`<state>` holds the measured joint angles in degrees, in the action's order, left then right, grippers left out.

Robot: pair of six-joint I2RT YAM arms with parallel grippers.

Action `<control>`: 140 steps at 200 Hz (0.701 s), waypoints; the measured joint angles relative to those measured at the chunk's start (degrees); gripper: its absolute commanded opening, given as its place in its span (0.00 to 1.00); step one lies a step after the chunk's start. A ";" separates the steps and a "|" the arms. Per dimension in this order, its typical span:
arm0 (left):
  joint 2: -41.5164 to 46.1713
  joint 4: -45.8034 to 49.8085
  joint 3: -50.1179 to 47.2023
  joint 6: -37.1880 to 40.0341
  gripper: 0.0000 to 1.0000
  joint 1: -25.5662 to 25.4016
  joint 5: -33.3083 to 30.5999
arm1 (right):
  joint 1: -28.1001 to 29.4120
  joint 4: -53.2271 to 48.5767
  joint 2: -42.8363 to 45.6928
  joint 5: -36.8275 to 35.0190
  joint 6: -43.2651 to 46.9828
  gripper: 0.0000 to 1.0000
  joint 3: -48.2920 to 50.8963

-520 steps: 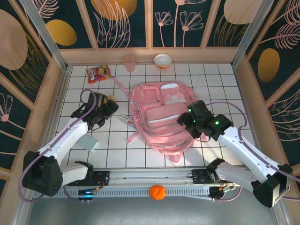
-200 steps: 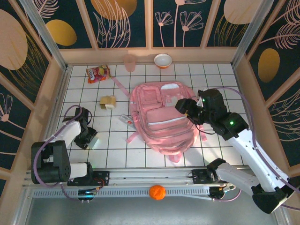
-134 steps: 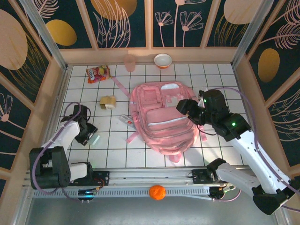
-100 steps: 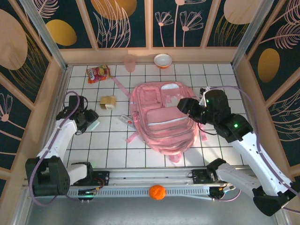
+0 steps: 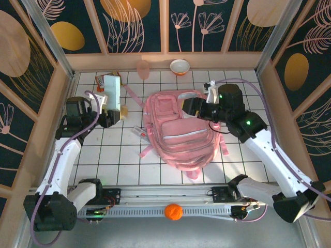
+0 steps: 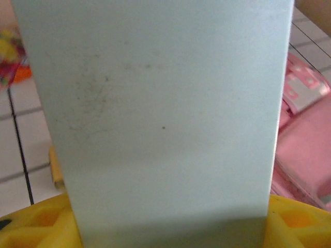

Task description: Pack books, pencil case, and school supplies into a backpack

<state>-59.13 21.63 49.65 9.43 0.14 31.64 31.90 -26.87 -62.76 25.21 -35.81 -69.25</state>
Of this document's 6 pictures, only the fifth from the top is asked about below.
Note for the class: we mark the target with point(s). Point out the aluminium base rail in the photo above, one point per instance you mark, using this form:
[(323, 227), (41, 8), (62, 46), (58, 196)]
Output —
[(165, 192)]

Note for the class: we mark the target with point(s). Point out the colourful snack bag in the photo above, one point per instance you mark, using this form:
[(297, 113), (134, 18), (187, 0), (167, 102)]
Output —
[(99, 82)]

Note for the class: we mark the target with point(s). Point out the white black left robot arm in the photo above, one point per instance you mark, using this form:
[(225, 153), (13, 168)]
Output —
[(62, 160)]

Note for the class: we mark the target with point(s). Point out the small tan box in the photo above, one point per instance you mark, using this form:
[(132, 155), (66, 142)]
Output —
[(125, 112)]

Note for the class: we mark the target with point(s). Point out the orange bowl white inside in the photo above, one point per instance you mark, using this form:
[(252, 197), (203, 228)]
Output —
[(179, 65)]

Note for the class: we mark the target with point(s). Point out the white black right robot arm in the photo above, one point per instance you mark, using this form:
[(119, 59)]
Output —
[(271, 160)]

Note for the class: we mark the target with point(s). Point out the aluminium frame post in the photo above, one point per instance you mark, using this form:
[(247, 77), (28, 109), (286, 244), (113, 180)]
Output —
[(274, 38), (51, 44)]

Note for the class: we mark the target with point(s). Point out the pink translucent plastic cup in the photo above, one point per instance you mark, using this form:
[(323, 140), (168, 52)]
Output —
[(143, 69)]

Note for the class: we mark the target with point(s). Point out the orange ball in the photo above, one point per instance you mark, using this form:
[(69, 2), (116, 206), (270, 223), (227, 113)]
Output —
[(173, 211)]

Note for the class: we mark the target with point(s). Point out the pink backpack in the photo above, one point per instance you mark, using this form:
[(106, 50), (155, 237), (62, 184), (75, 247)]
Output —
[(181, 139)]

